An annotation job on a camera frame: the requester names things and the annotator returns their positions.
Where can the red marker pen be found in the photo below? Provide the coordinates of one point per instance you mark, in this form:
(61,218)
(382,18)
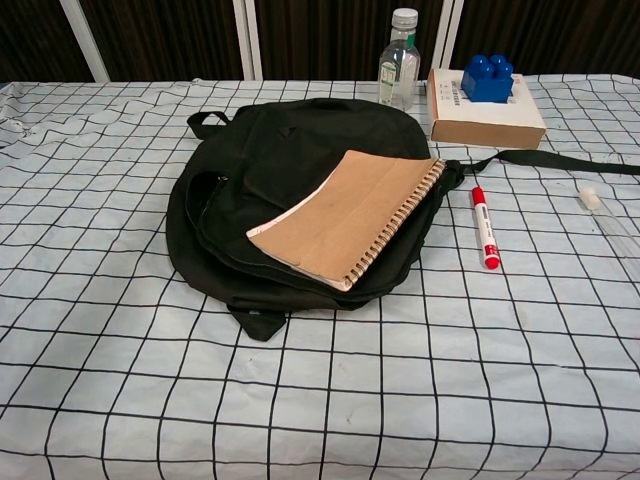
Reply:
(486,230)

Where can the white partition post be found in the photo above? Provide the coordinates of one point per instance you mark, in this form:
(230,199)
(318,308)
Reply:
(248,40)
(447,30)
(87,42)

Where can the brown spiral notebook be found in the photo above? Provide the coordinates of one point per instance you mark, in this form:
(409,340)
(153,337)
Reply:
(345,215)

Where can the white cardboard box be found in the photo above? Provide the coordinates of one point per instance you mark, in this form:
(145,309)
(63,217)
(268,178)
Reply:
(485,132)

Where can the glass tube with white stopper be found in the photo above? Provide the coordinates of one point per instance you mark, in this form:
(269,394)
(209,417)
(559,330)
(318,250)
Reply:
(590,197)

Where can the clear plastic bottle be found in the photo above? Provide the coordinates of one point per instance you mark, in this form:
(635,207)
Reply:
(397,75)

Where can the black backpack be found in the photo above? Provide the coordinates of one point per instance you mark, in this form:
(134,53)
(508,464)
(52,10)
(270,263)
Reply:
(225,240)

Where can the blue toy building block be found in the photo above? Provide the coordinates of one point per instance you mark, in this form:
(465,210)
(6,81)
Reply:
(487,85)

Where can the checked white tablecloth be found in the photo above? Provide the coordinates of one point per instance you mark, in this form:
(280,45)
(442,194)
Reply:
(350,400)

